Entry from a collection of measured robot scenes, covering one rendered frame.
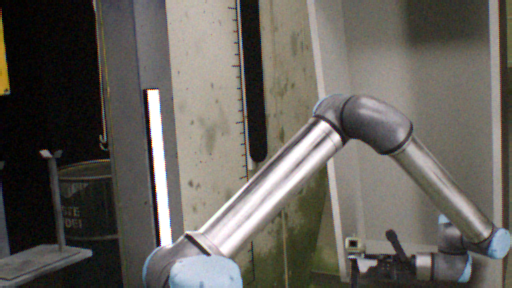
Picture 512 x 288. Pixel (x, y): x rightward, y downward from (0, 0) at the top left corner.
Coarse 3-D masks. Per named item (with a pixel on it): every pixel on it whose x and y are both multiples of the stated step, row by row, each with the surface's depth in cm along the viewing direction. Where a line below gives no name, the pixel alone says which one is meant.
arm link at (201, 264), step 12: (180, 264) 119; (192, 264) 118; (204, 264) 118; (216, 264) 118; (228, 264) 118; (168, 276) 123; (180, 276) 113; (192, 276) 113; (204, 276) 113; (216, 276) 112; (228, 276) 113
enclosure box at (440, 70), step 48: (336, 0) 213; (384, 0) 210; (432, 0) 202; (480, 0) 195; (336, 48) 213; (384, 48) 217; (432, 48) 208; (480, 48) 201; (384, 96) 223; (432, 96) 215; (480, 96) 206; (432, 144) 221; (480, 144) 213; (336, 192) 216; (384, 192) 238; (480, 192) 219; (336, 240) 216; (384, 240) 247; (432, 240) 236
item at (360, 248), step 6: (354, 234) 176; (348, 240) 173; (354, 240) 173; (360, 240) 173; (348, 246) 173; (354, 246) 172; (360, 246) 173; (354, 252) 177; (360, 252) 177; (366, 252) 218; (348, 258) 181; (354, 258) 181; (354, 264) 181; (354, 270) 181; (354, 276) 180; (354, 282) 180
